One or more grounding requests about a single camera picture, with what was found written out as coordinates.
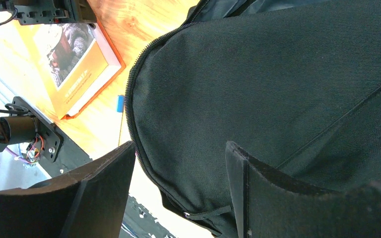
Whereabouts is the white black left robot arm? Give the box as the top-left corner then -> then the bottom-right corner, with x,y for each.
0,0 -> 97,152

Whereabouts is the orange cover book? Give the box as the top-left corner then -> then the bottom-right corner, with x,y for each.
14,22 -> 125,119

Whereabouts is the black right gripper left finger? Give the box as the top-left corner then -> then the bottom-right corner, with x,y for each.
0,141 -> 135,238

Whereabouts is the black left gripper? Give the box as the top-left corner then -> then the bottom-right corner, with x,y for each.
0,0 -> 97,25

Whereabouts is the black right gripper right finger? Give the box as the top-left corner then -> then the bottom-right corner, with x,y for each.
225,141 -> 381,238

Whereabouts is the black student backpack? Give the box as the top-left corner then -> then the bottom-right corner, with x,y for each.
125,0 -> 381,238

